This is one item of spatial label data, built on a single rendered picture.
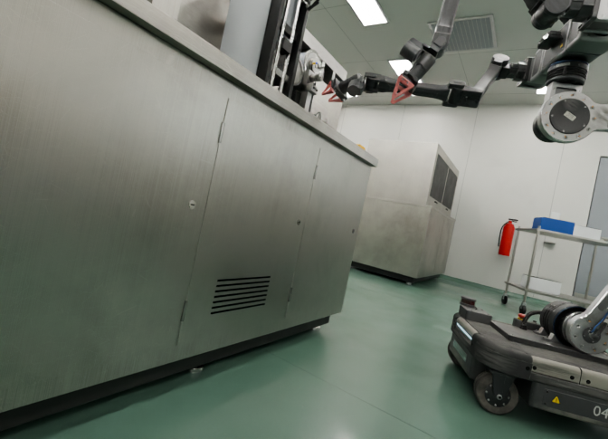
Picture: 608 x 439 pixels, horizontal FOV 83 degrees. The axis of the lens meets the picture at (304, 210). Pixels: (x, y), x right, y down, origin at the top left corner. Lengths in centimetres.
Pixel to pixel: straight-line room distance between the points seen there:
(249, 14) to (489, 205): 488
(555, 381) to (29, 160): 155
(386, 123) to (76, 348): 613
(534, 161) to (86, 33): 569
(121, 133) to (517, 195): 552
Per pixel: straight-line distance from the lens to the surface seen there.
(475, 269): 584
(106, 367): 94
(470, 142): 611
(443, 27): 149
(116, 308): 88
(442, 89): 172
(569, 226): 439
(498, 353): 145
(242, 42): 157
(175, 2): 133
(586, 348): 170
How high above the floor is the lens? 56
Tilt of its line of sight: level
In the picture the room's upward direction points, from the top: 12 degrees clockwise
